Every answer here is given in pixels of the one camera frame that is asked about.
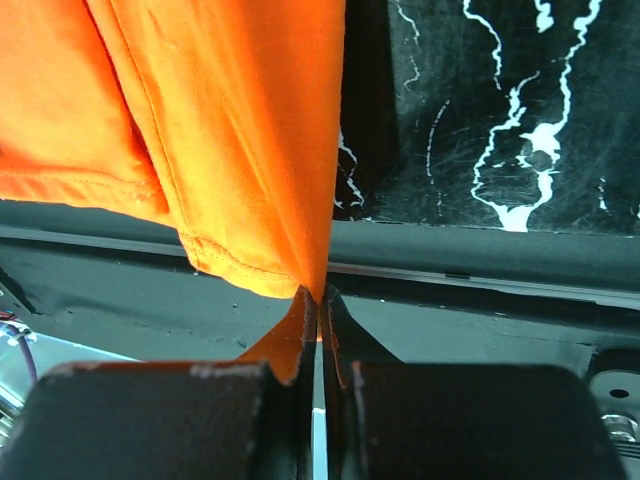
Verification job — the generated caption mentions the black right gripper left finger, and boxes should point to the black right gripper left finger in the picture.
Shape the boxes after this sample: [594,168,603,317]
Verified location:
[1,289,317,479]

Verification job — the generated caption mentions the orange t-shirt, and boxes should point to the orange t-shirt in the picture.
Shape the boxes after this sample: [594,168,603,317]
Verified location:
[0,0,348,304]

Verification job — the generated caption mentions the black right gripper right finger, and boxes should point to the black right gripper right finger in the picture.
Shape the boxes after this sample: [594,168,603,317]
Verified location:
[319,287,627,479]

